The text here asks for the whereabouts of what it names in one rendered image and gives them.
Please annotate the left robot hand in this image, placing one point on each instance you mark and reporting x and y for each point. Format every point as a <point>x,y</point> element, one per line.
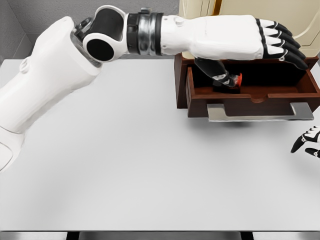
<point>225,37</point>

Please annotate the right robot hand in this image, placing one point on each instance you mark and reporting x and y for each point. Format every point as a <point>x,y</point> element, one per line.
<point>312,136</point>

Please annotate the red and black switch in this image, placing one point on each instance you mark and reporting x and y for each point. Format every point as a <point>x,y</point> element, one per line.
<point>240,80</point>

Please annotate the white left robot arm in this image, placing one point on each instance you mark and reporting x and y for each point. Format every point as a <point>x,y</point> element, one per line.
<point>50,82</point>

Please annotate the brown wooden cabinet body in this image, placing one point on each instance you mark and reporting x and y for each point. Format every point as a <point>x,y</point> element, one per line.
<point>180,82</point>

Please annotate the cream appliance housing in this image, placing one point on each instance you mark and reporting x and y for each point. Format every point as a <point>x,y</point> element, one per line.
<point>308,17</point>

